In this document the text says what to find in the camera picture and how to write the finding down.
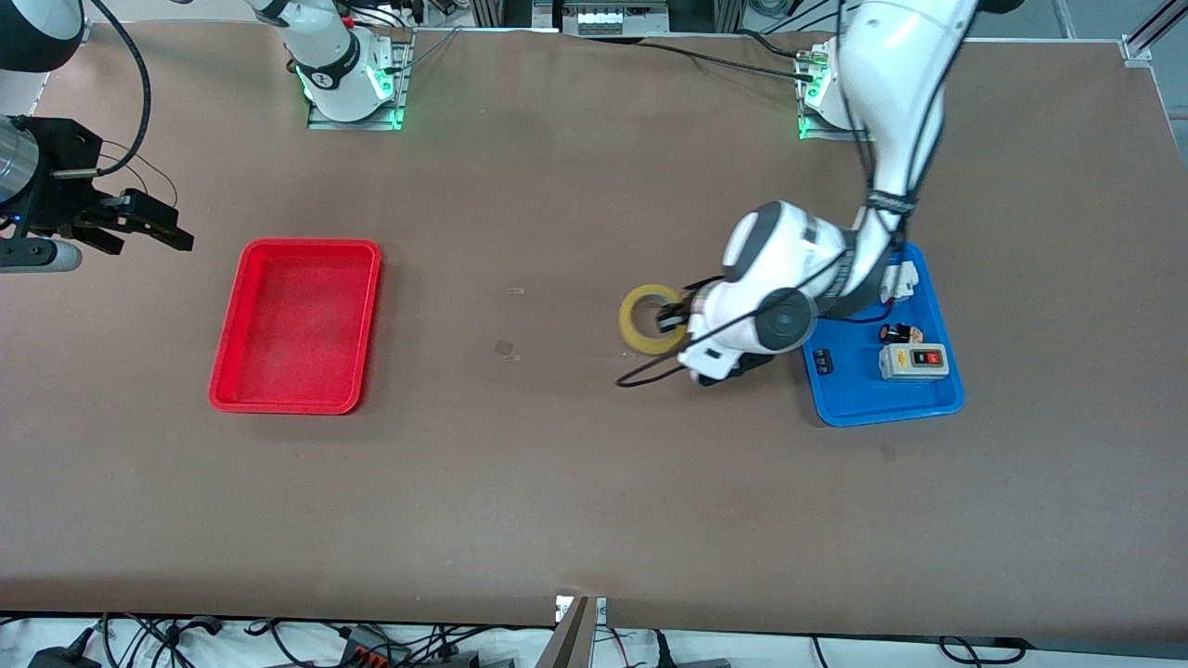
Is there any yellow clear tape roll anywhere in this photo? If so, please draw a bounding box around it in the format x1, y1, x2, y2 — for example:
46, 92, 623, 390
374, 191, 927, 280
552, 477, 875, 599
619, 283, 690, 356

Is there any blue plastic tray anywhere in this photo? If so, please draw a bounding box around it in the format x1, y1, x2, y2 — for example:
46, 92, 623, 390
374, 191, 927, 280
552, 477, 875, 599
803, 241, 966, 428

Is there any red plastic tray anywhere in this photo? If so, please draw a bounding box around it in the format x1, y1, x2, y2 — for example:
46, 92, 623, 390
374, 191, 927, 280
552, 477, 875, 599
208, 238, 383, 416

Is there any white circuit breaker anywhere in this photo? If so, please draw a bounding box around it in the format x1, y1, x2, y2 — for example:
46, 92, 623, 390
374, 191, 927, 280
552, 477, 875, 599
877, 260, 921, 305

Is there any white power strip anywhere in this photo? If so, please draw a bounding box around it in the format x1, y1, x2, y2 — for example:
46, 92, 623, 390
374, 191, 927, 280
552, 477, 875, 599
575, 7, 669, 36

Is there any black power adapter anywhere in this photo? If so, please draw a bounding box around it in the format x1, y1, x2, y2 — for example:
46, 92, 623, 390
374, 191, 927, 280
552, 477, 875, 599
28, 645, 103, 668

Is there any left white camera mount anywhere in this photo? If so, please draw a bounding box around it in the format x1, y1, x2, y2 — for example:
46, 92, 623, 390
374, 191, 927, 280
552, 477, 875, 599
678, 336, 736, 381

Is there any thin black gripper wire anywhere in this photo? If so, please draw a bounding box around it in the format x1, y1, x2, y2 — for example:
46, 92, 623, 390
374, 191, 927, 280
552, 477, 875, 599
97, 139, 179, 210

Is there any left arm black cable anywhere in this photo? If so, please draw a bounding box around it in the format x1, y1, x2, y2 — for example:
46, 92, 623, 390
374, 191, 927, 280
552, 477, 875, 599
617, 0, 985, 389

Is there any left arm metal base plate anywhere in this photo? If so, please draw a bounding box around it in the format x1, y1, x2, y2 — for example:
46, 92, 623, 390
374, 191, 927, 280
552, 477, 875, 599
798, 79, 875, 143

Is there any grey switch box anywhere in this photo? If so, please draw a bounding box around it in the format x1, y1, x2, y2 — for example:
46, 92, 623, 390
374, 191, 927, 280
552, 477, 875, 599
878, 343, 950, 381

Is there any long black table cable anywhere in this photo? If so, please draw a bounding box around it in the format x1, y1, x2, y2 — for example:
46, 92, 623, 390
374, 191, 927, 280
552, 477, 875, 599
640, 41, 810, 80

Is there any short black table cable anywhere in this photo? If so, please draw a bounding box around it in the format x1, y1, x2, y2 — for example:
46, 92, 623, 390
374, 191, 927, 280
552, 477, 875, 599
738, 28, 818, 62

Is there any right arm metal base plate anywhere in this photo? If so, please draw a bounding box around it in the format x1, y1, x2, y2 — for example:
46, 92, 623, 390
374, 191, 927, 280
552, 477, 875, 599
307, 32, 414, 131

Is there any metal camera bracket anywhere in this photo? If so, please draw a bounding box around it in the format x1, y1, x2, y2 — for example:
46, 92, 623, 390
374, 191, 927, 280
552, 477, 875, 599
536, 594, 609, 668

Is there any black looped floor cable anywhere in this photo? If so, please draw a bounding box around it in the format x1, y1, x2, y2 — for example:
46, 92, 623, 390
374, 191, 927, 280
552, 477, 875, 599
937, 636, 1031, 665

